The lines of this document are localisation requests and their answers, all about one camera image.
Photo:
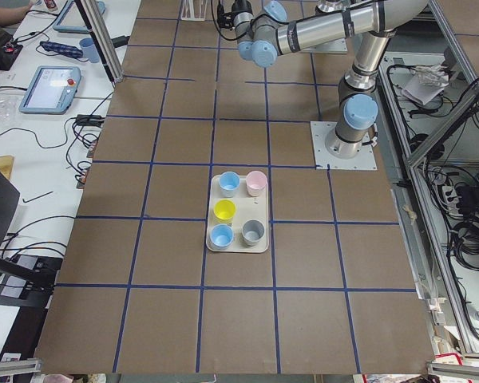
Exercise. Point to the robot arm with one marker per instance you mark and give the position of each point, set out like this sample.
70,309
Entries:
263,37

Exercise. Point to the light blue cup near pink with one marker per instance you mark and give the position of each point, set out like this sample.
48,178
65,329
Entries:
229,183

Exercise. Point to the pink plastic cup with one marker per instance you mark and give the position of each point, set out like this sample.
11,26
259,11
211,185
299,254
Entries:
256,183

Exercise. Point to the yellow plastic cup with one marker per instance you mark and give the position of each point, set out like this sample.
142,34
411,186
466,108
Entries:
224,211

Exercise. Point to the grey plastic cup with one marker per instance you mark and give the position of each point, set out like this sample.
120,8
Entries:
253,231

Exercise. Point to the light blue cup tray end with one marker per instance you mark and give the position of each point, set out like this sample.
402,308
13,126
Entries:
221,237

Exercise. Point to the blue cup on desk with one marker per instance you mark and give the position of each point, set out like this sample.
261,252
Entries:
89,50

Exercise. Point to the cream plastic tray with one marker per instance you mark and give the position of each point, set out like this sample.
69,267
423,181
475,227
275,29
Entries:
247,208

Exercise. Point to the black power adapter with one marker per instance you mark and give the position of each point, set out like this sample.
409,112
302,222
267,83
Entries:
120,41

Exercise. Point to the near teach pendant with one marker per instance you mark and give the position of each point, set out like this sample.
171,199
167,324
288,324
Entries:
51,90

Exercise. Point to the teach pendant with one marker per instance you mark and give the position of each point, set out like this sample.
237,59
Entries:
51,90
69,20

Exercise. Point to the blue plaid folded umbrella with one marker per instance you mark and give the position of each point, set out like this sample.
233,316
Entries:
62,49

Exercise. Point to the far teach pendant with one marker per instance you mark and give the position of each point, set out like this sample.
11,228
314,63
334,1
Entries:
69,20

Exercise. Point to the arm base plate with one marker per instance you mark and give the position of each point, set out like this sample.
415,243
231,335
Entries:
363,159

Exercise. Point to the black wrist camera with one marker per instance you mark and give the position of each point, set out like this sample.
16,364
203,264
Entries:
224,19

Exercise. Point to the white wire cup rack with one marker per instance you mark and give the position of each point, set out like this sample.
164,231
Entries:
194,10

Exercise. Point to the aluminium frame post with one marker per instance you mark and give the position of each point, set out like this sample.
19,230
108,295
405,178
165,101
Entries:
96,27

